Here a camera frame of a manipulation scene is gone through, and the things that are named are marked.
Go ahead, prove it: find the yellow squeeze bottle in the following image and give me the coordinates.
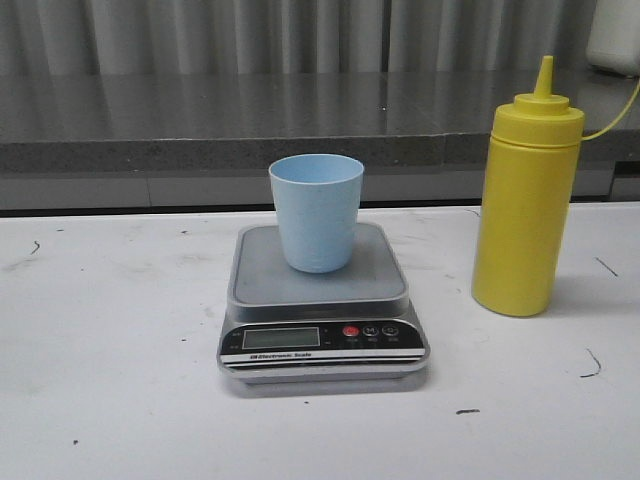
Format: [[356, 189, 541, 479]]
[[470, 54, 640, 318]]

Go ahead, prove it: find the grey stone counter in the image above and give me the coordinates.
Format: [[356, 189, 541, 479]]
[[0, 68, 640, 210]]

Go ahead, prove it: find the light blue plastic cup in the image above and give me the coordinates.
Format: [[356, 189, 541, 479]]
[[269, 154, 364, 273]]

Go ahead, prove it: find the silver electronic kitchen scale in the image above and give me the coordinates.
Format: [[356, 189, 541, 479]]
[[217, 223, 431, 384]]

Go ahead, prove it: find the white appliance on counter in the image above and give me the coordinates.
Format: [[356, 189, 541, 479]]
[[586, 0, 639, 76]]

